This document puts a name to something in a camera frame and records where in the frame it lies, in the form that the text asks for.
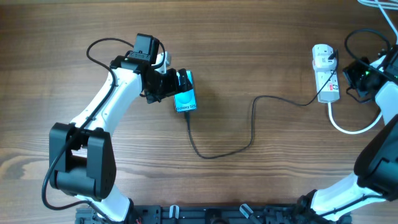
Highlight Galaxy S25 smartphone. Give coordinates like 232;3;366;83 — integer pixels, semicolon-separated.
174;70;197;113

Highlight black USB charging cable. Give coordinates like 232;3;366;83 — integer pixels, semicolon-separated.
183;49;339;160

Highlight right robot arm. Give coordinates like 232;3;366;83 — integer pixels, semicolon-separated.
283;45;397;223

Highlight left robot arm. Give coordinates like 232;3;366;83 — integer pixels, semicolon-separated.
41;34;193;223

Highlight white power strip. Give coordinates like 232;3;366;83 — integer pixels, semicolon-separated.
312;44;340;103

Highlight black left camera cable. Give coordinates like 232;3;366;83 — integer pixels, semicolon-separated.
41;37;167;223

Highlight white power strip cord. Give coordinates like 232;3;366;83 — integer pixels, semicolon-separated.
327;0;398;135

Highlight white cables at corner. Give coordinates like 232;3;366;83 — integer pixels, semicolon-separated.
356;0;398;11

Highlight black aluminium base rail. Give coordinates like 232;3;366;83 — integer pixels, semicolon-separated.
74;203;352;224

